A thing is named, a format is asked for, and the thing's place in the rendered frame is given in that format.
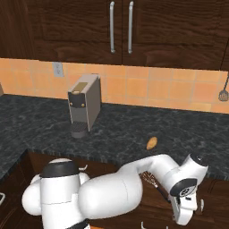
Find dark wooden base cupboard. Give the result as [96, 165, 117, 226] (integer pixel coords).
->
[0, 151, 43, 229]

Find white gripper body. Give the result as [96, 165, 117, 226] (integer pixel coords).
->
[173, 200, 199, 226]

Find grey coffee machine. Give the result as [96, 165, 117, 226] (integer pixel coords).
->
[67, 73, 103, 139]

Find dark wooden cupboard door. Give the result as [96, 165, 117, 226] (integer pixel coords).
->
[122, 0, 229, 72]
[25, 0, 123, 65]

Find dark wooden cupboard side panel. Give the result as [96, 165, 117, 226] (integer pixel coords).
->
[0, 0, 36, 61]

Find open dark wooden drawer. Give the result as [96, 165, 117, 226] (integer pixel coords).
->
[27, 150, 229, 229]

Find hanging black slotted spatula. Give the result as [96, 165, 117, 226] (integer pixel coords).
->
[217, 71, 229, 103]

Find grey wall socket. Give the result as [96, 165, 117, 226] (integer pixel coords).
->
[52, 62, 65, 79]

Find silver cupboard door handle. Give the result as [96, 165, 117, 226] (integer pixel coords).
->
[127, 1, 134, 55]
[108, 1, 116, 55]

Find brown potato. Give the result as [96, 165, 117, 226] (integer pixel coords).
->
[146, 136, 158, 151]

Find metal whisk with dark handle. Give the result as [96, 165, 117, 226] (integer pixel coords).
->
[140, 171, 173, 205]

